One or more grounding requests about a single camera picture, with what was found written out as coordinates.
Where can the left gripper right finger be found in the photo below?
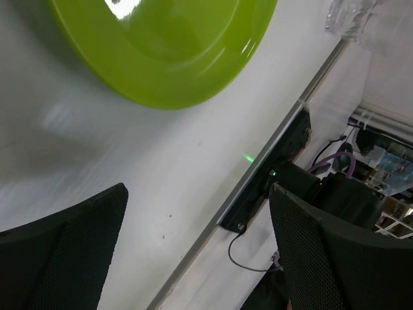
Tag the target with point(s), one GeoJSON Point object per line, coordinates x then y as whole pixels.
{"type": "Point", "coordinates": [332, 264]}

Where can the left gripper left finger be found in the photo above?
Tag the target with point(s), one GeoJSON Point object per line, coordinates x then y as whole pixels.
{"type": "Point", "coordinates": [61, 261]}

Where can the green plastic plate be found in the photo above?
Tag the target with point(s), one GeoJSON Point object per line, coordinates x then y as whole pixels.
{"type": "Point", "coordinates": [165, 54]}

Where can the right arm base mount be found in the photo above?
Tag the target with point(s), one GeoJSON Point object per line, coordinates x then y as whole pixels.
{"type": "Point", "coordinates": [288, 146]}

